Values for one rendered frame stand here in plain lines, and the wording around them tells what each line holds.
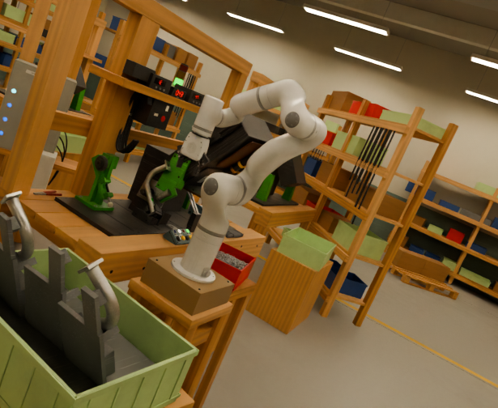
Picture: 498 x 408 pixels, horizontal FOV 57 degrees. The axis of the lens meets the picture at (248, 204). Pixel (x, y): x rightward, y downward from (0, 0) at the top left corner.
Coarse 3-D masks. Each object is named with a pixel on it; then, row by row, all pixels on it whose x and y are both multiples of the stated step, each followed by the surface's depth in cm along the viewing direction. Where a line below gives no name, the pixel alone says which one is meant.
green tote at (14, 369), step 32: (32, 256) 143; (0, 320) 104; (128, 320) 138; (160, 320) 133; (0, 352) 103; (32, 352) 98; (160, 352) 131; (192, 352) 123; (0, 384) 102; (32, 384) 97; (64, 384) 93; (128, 384) 104; (160, 384) 116
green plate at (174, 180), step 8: (176, 160) 241; (184, 160) 240; (176, 168) 240; (184, 168) 238; (160, 176) 242; (168, 176) 240; (176, 176) 239; (160, 184) 241; (168, 184) 239; (176, 184) 238; (184, 184) 245
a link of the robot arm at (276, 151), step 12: (324, 132) 162; (264, 144) 166; (276, 144) 163; (288, 144) 164; (300, 144) 164; (312, 144) 164; (252, 156) 168; (264, 156) 164; (276, 156) 163; (288, 156) 164; (252, 168) 168; (264, 168) 166; (276, 168) 169; (252, 180) 172; (252, 192) 177; (240, 204) 179
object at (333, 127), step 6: (276, 108) 1117; (330, 126) 1064; (336, 126) 1058; (342, 126) 1089; (336, 132) 1071; (318, 156) 1066; (324, 156) 1065; (276, 186) 1143; (276, 192) 1109; (282, 192) 1103
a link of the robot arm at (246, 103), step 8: (256, 88) 170; (240, 96) 172; (248, 96) 170; (256, 96) 168; (232, 104) 174; (240, 104) 172; (248, 104) 171; (256, 104) 170; (224, 112) 190; (232, 112) 177; (240, 112) 174; (248, 112) 174; (256, 112) 173; (224, 120) 189; (232, 120) 188; (240, 120) 183
